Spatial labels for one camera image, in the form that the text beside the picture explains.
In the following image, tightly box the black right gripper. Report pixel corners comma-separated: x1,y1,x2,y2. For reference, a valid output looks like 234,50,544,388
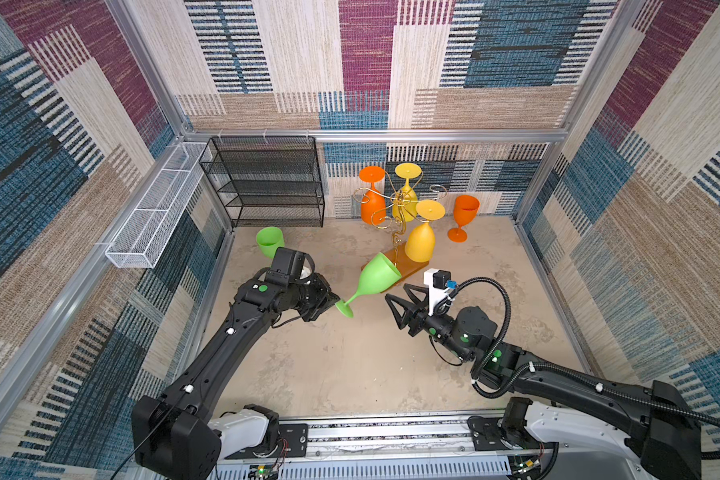
385,283,471,362

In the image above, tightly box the gold wire wine glass rack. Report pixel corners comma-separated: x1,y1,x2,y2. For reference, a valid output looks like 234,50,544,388
353,171,447,280

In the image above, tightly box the orange wine glass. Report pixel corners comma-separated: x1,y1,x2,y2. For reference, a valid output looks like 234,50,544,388
359,166,387,226
448,195,480,243

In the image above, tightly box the orange front wine glass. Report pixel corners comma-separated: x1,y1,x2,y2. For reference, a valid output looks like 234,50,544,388
448,195,480,243

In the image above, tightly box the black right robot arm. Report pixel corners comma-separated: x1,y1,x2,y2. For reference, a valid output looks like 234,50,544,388
385,284,702,479

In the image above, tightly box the orange back wine glass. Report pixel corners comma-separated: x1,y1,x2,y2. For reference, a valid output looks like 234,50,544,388
359,166,387,226

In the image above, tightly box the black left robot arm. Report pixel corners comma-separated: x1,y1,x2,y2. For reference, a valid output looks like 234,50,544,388
131,247,339,479

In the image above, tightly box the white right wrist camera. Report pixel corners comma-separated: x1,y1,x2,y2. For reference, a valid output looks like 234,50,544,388
424,268,458,316

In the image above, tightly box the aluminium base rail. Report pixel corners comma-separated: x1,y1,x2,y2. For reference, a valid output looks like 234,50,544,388
137,410,643,480

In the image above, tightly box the black mesh shelf rack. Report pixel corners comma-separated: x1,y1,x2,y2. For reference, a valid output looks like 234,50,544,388
199,136,326,227

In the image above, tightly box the yellow wine glass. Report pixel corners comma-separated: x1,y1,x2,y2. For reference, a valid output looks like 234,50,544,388
392,162,422,224
405,200,445,263

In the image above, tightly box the yellow front wine glass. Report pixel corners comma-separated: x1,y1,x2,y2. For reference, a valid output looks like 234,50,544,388
405,200,445,263

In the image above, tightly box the white mesh wall basket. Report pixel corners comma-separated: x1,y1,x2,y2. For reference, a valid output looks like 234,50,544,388
105,142,205,269

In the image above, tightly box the green wine glass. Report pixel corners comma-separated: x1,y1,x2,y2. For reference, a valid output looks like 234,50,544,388
256,226,285,259
335,253,402,318

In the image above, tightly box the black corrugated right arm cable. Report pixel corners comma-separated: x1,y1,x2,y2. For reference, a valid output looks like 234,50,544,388
449,275,720,480

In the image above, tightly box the yellow back wine glass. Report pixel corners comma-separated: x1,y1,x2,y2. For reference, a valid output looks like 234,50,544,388
392,162,422,224

